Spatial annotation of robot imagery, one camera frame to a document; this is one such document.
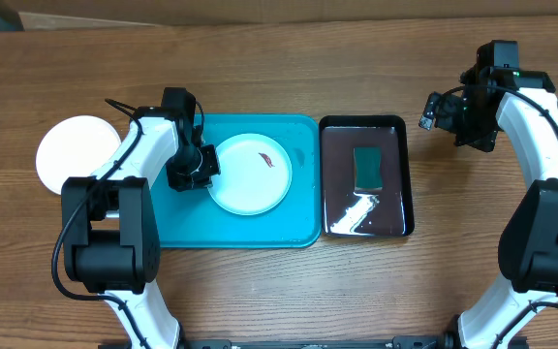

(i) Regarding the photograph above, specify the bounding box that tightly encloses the light blue plate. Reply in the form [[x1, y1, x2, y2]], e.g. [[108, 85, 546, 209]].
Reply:
[[208, 133, 293, 216]]

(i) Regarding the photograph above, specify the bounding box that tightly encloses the green sponge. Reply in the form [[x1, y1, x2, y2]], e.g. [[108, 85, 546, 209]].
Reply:
[[353, 147, 384, 192]]

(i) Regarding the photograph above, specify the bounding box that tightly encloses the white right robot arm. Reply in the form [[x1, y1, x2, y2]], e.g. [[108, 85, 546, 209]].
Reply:
[[419, 66, 558, 348]]

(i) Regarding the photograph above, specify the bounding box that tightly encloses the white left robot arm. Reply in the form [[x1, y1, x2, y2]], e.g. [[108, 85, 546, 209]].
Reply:
[[51, 111, 219, 348]]

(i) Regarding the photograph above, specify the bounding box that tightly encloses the teal plastic tray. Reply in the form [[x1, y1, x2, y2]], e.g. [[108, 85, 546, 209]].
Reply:
[[151, 113, 322, 248]]

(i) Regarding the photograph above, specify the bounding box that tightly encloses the black water tray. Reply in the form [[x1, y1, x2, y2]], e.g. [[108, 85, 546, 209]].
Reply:
[[319, 115, 415, 238]]

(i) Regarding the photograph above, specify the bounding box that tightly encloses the brown cardboard backboard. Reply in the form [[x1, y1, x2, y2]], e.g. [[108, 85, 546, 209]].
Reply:
[[5, 0, 558, 25]]

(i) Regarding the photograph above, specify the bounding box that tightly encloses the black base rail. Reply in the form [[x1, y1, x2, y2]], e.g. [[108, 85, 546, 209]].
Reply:
[[177, 335, 452, 349]]

